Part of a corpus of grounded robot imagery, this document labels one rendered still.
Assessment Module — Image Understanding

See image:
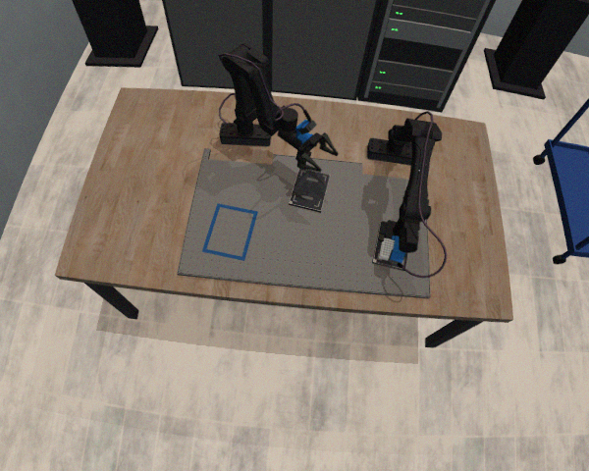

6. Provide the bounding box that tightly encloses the blue tape outline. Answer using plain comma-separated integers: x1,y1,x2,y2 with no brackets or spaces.
202,204,258,261

